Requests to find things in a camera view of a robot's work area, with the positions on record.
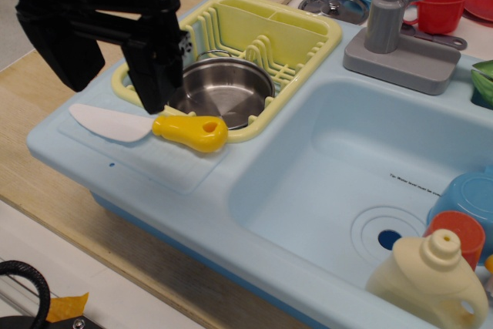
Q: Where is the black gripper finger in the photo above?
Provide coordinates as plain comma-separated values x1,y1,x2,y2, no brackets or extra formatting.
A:
18,16,105,92
69,12,184,114

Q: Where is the stainless steel pot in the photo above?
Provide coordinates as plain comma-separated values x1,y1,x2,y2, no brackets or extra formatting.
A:
168,56,275,129

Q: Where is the silver pot lid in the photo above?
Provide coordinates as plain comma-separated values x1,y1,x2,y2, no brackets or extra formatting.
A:
298,0,369,25

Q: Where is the pale yellow dish rack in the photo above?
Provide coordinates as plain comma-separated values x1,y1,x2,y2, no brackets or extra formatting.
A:
111,0,344,143

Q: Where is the light blue toy sink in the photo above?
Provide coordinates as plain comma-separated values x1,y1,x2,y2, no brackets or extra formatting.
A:
27,45,492,328

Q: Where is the grey toy faucet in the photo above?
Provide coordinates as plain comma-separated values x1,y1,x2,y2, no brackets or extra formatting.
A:
343,0,461,96

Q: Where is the yellow tape piece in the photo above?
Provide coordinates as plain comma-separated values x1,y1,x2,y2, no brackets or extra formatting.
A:
46,292,89,323

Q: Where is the red toy cup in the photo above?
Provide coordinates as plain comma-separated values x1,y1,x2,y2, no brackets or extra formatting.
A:
403,0,465,35

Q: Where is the blue toy bowl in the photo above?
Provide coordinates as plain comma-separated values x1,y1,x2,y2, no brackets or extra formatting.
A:
427,166,492,266

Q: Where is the cream toy detergent bottle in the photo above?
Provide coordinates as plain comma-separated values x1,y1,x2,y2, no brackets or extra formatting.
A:
365,229,489,328

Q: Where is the orange toy cup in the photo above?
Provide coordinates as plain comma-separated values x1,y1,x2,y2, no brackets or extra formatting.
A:
423,210,485,270

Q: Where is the yellow handled white toy knife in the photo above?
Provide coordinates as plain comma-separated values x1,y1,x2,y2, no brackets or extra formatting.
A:
69,103,229,153

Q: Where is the black cable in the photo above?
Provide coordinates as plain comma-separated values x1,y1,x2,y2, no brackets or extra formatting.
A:
0,260,52,329

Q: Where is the grey toy utensil handle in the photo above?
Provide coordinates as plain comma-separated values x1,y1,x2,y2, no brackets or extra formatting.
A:
401,23,468,51

